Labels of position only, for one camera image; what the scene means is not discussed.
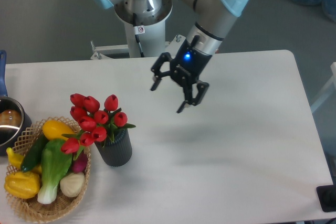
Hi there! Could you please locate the red tulip bouquet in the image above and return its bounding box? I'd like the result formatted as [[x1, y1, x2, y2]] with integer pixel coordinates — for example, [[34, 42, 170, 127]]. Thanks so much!
[[61, 93, 135, 157]]

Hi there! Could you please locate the green bok choy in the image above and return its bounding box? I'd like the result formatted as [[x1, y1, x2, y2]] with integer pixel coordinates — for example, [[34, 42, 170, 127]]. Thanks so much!
[[37, 139, 72, 205]]

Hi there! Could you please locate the blue handled steel pot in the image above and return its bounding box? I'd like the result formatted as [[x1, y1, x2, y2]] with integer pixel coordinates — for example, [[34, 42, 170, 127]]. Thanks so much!
[[1, 50, 32, 156]]

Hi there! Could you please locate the small yellow gourd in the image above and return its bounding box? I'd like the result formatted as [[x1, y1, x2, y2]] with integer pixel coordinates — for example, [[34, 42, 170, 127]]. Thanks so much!
[[6, 147, 42, 175]]

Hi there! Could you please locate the purple radish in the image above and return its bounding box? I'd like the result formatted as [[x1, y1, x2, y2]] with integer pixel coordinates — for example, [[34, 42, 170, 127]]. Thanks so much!
[[71, 152, 88, 173]]

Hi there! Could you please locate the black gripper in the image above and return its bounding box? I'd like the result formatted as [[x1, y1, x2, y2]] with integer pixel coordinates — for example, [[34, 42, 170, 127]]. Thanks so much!
[[150, 38, 212, 113]]

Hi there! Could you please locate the white garlic bulb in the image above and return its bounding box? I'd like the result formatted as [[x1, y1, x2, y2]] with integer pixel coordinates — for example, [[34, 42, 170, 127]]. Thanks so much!
[[60, 173, 85, 198]]

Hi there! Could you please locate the black device at table edge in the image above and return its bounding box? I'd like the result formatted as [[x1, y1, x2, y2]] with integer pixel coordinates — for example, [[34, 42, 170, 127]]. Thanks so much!
[[316, 185, 335, 212]]

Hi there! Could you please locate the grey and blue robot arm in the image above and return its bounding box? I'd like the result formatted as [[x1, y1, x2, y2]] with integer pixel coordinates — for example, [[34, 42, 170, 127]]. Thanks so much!
[[94, 0, 249, 110]]

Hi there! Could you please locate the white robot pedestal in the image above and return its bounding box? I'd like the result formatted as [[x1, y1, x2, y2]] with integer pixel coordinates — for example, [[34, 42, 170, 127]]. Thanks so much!
[[91, 0, 185, 60]]

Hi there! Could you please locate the yellow squash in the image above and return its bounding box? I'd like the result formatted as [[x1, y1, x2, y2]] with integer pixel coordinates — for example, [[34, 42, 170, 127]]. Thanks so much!
[[42, 120, 75, 141]]

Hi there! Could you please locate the dark grey ribbed vase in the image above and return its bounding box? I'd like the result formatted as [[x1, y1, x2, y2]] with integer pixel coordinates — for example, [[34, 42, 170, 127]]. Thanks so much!
[[95, 130, 132, 167]]

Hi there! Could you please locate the woven wicker basket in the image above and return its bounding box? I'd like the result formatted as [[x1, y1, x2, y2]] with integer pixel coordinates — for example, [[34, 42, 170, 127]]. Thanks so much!
[[4, 115, 92, 224]]

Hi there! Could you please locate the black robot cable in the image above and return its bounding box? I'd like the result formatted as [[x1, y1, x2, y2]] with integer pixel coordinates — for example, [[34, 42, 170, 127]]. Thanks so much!
[[132, 13, 145, 58]]

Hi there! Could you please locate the green cucumber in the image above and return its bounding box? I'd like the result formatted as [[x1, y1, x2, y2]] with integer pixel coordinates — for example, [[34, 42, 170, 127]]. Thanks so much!
[[20, 133, 49, 172]]

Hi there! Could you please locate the yellow bell pepper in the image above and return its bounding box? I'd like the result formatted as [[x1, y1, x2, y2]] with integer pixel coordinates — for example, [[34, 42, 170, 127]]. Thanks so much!
[[4, 171, 40, 199]]

